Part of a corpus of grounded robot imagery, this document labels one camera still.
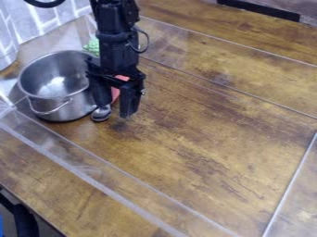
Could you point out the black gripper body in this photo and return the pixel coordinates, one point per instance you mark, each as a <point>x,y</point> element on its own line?
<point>116,63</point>

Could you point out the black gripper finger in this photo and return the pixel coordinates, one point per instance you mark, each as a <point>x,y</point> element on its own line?
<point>130,99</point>
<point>100,91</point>

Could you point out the silver metal pot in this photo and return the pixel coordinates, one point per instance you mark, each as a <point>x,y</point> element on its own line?
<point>56,86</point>

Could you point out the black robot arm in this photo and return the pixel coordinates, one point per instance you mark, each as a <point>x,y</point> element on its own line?
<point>115,16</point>

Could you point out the black bar at back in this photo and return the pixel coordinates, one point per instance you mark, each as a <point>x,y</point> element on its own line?
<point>264,10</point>

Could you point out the black table leg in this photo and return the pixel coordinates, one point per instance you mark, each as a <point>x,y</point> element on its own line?
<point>25,222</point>

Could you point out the red handled metal spoon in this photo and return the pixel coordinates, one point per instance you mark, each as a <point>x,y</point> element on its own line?
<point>102,113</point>

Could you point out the clear acrylic tray wall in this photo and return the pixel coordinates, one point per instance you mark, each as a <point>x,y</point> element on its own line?
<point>199,165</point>

